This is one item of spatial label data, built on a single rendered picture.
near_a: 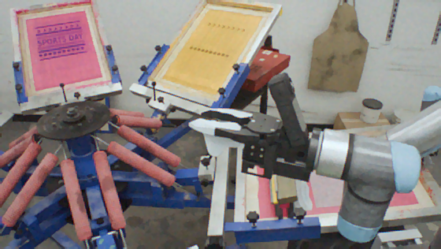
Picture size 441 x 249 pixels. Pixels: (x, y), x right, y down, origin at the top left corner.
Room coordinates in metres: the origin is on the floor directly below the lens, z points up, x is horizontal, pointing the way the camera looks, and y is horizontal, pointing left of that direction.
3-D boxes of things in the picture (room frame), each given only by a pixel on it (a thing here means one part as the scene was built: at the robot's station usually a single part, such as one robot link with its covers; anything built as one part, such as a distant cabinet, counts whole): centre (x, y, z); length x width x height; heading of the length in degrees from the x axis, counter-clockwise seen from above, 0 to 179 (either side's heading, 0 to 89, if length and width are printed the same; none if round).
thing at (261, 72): (2.29, -0.20, 1.06); 0.61 x 0.46 x 0.12; 146
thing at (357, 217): (0.40, -0.25, 1.56); 0.11 x 0.08 x 0.11; 159
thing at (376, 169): (0.38, -0.25, 1.65); 0.11 x 0.08 x 0.09; 69
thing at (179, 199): (1.06, -0.03, 0.89); 1.24 x 0.06 x 0.06; 86
